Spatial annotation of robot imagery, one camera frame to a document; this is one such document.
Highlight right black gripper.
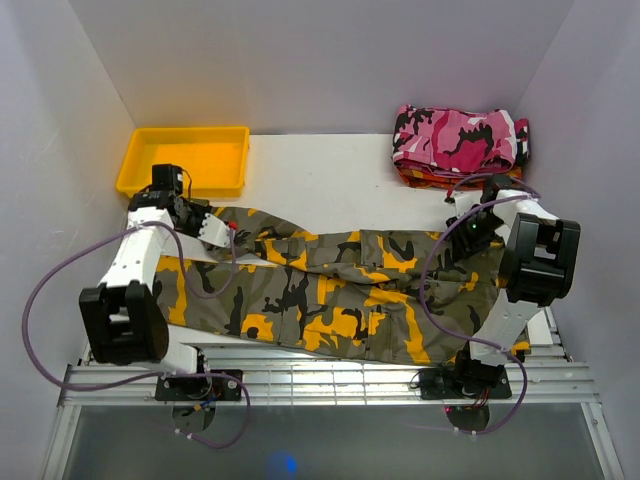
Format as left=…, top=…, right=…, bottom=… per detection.
left=446, top=211, right=505, bottom=263

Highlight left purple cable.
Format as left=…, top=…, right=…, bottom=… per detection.
left=21, top=221, right=252, bottom=449

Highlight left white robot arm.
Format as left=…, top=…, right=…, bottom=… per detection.
left=79, top=164, right=212, bottom=400

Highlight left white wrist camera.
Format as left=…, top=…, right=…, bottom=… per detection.
left=197, top=213, right=235, bottom=248

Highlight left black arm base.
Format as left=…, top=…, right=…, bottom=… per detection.
left=154, top=369, right=244, bottom=402

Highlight yellow green camouflage trousers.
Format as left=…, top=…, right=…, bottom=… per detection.
left=155, top=207, right=504, bottom=365

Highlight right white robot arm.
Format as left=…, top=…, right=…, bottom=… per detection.
left=446, top=175, right=581, bottom=398

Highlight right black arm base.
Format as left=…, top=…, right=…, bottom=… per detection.
left=409, top=367, right=512, bottom=400

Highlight pink camouflage folded trousers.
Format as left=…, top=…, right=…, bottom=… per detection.
left=391, top=104, right=530, bottom=176

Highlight yellow plastic tray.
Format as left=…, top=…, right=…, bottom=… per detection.
left=115, top=126, right=250, bottom=198

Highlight aluminium rail frame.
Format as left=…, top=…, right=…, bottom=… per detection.
left=43, top=311, right=623, bottom=479

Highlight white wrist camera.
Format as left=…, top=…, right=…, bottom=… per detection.
left=445, top=191, right=481, bottom=218
left=197, top=213, right=235, bottom=248

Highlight orange camouflage folded trousers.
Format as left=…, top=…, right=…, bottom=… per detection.
left=396, top=166, right=523, bottom=190

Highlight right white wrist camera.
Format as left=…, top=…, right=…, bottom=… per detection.
left=445, top=191, right=481, bottom=218

